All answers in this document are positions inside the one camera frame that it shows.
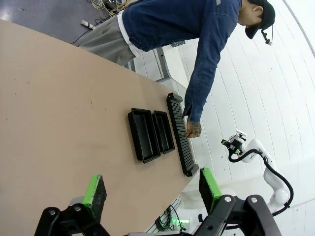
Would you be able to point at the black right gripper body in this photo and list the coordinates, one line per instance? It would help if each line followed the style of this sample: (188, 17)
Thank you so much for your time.
(235, 145)

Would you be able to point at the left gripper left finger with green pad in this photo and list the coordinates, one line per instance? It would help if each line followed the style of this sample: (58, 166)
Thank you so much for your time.
(94, 194)

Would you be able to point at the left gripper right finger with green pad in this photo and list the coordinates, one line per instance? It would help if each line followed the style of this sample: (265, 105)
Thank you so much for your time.
(209, 186)

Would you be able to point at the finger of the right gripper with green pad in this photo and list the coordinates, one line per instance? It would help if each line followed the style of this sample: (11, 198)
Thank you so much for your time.
(224, 142)
(235, 151)

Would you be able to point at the black ESD tray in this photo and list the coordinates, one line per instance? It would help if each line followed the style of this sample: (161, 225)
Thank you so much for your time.
(142, 132)
(163, 132)

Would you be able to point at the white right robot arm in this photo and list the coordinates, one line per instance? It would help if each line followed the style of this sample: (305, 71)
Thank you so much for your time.
(280, 194)

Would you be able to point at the person right forearm denim sleeve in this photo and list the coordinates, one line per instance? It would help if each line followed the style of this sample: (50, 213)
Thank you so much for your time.
(197, 98)

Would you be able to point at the person right hand tattooed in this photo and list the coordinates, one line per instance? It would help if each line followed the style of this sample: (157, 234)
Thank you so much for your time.
(194, 129)

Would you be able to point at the black slotted board rack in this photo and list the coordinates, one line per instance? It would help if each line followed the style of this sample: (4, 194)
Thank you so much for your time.
(183, 147)

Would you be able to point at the white side table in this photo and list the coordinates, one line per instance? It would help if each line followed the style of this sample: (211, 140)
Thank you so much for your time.
(163, 64)

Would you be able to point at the person in denim jacket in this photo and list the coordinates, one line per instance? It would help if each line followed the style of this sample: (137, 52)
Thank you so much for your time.
(172, 22)

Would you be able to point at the black baseball cap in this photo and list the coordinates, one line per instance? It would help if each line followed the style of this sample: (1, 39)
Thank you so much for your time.
(267, 14)

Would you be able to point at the white power strip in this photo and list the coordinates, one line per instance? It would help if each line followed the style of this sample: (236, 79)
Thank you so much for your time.
(86, 24)

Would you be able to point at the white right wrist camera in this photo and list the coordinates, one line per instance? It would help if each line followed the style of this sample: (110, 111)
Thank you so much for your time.
(241, 134)

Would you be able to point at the small head-mounted camera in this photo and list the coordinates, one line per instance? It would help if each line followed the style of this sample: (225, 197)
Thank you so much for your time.
(268, 43)

